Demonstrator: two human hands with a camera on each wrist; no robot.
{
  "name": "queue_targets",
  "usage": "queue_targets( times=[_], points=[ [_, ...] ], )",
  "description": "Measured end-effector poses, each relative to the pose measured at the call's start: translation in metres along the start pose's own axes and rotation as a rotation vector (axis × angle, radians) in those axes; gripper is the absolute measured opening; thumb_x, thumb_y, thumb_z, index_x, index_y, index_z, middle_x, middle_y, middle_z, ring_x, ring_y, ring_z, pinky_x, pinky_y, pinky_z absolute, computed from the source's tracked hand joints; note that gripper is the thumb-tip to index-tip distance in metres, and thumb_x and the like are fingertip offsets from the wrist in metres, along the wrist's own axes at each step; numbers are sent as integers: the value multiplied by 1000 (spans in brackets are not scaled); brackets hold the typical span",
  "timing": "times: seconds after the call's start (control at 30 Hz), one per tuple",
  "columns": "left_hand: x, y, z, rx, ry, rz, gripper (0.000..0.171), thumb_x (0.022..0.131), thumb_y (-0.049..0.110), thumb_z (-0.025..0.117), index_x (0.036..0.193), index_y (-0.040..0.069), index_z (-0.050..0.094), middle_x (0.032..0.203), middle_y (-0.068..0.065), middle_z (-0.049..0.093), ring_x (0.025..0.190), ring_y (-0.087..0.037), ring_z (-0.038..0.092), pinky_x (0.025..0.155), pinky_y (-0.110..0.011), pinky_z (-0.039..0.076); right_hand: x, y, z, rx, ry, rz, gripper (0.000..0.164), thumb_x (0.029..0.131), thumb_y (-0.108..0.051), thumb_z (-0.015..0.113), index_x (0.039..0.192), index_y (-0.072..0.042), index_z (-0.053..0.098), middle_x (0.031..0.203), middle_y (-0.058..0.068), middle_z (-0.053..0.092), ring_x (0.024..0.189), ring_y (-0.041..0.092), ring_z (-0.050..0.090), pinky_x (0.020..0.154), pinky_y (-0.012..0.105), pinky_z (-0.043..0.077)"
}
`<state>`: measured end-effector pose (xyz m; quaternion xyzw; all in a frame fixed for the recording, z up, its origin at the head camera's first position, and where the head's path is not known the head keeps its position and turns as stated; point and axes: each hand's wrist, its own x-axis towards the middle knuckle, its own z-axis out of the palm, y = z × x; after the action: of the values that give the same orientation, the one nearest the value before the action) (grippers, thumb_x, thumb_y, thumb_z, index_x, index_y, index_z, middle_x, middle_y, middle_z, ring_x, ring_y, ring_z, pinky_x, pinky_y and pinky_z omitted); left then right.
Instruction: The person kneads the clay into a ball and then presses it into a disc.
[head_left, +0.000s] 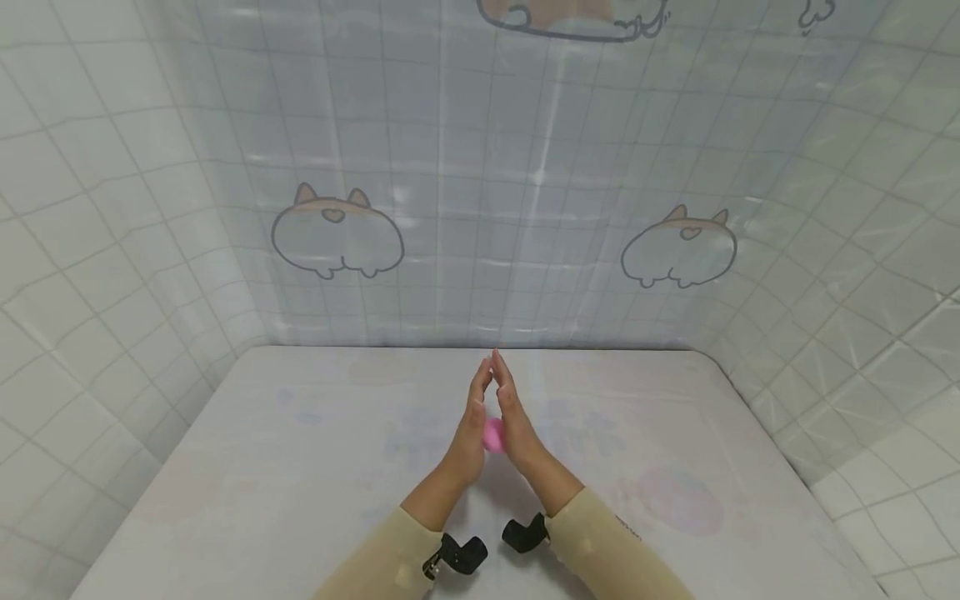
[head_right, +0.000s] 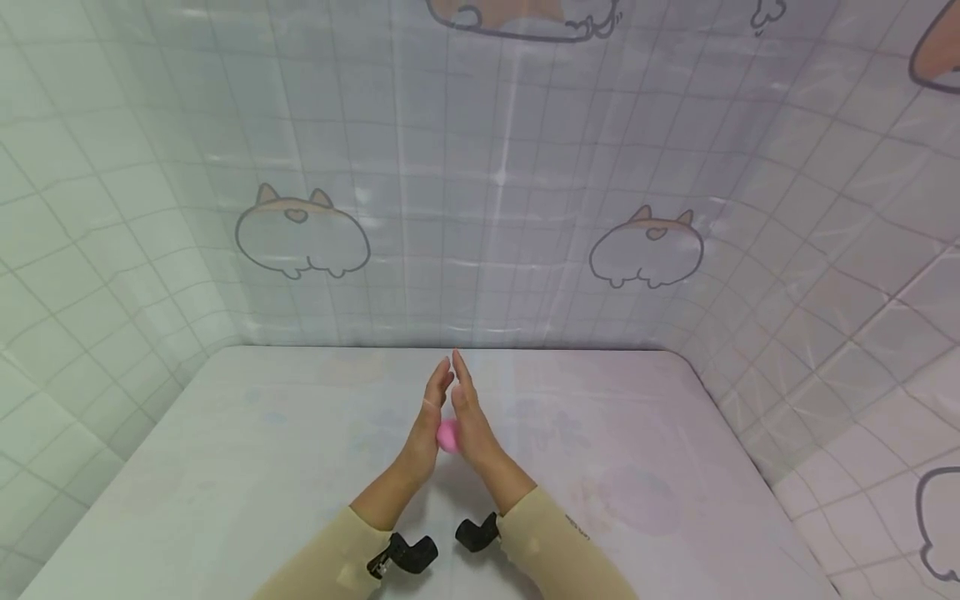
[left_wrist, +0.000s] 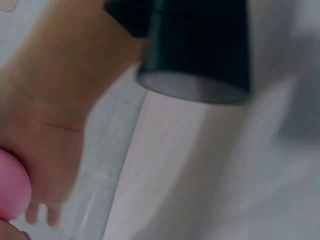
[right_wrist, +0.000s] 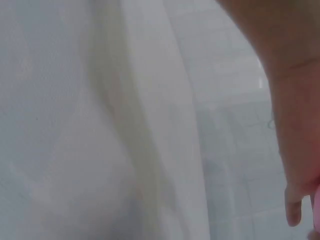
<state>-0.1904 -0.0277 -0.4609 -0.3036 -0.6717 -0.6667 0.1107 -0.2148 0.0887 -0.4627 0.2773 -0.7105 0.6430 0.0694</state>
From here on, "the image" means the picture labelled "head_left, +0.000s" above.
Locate person's left hand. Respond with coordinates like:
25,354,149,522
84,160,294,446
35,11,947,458
440,359,495,490

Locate person's right hand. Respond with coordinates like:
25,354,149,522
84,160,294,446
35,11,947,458
491,349,549,480

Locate person's left forearm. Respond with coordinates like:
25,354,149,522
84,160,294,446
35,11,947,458
311,461,468,600

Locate person's right forearm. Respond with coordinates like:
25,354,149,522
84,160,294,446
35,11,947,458
520,451,697,600

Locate black wrist band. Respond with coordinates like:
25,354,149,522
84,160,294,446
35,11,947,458
502,512,552,555
422,533,489,581

